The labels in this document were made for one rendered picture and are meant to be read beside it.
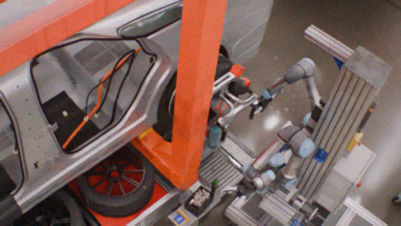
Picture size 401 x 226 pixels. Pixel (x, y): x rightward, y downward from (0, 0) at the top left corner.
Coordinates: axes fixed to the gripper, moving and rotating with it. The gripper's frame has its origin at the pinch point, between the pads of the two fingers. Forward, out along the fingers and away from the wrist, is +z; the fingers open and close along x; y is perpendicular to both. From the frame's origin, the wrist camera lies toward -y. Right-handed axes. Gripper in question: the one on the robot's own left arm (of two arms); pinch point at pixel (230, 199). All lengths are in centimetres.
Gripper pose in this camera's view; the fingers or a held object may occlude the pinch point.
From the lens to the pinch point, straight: 300.6
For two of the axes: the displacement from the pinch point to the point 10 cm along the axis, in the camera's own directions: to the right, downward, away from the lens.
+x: -5.9, -5.9, 5.5
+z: -8.1, 4.2, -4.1
